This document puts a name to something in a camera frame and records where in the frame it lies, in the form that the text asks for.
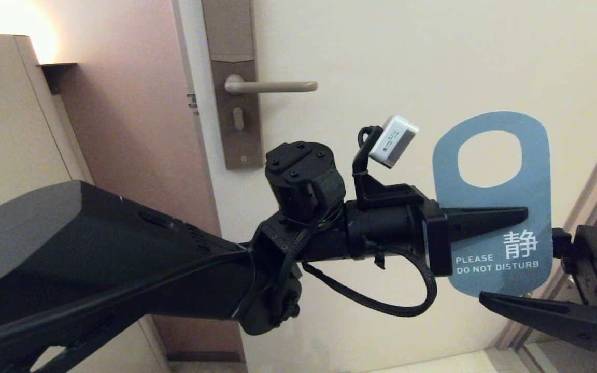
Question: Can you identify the white and blue door hanger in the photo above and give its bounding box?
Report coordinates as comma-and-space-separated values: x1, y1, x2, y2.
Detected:
432, 111, 553, 298

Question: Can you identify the white room door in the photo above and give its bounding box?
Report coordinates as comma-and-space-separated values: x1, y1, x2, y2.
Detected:
174, 0, 597, 373

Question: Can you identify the brown door lock plate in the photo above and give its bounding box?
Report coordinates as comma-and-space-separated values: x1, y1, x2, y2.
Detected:
201, 0, 264, 170

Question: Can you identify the black left camera bracket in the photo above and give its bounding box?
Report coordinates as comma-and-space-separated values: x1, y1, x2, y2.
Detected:
352, 125, 430, 210

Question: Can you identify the black left camera cable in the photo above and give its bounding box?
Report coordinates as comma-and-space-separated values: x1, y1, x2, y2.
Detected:
301, 248, 438, 318

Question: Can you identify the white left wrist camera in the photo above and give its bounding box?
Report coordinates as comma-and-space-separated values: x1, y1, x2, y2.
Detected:
368, 115, 419, 169

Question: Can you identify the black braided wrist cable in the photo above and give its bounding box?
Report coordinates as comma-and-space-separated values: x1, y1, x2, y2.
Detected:
272, 228, 314, 327

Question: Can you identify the beige metal door handle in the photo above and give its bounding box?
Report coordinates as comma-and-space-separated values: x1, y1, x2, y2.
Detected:
224, 74, 318, 94

